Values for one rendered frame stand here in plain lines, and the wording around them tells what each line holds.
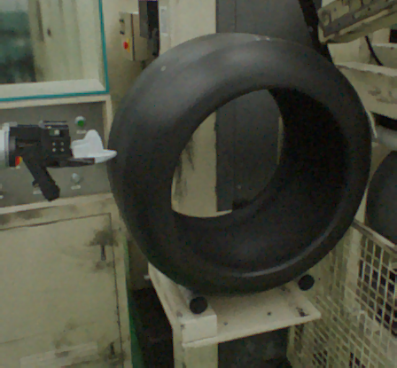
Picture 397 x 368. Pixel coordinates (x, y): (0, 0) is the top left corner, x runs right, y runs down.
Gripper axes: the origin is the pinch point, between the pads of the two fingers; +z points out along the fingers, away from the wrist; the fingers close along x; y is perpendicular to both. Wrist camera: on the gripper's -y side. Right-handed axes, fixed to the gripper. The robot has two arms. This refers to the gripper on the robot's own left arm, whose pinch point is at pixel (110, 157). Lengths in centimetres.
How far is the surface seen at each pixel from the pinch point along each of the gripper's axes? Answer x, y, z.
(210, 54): -7.8, 22.8, 17.8
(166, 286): 6.7, -37.7, 16.0
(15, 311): 62, -77, -24
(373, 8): -1, 34, 58
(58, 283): 62, -67, -9
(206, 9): 29, 31, 29
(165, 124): -11.7, 9.9, 8.5
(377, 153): 47, -16, 108
